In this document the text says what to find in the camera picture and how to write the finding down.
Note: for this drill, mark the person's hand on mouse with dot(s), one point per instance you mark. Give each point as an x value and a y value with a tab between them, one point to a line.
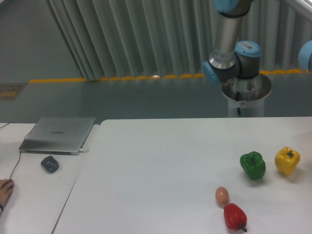
6	189

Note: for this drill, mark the green bell pepper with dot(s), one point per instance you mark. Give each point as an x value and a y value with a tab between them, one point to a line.
253	165

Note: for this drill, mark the yellow bell pepper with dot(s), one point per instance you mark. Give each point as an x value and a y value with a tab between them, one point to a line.
286	160

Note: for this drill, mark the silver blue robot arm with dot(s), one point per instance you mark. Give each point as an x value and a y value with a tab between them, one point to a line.
231	58

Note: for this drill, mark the silver closed laptop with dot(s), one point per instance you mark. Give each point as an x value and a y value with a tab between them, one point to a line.
58	135

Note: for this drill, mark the white usb dongle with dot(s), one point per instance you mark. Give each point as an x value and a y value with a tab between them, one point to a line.
83	151

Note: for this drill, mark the brown egg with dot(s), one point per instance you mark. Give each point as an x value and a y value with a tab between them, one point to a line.
222	195

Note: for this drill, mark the red bell pepper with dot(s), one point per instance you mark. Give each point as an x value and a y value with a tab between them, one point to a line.
235	218

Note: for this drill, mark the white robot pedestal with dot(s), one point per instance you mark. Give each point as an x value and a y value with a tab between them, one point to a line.
246	97

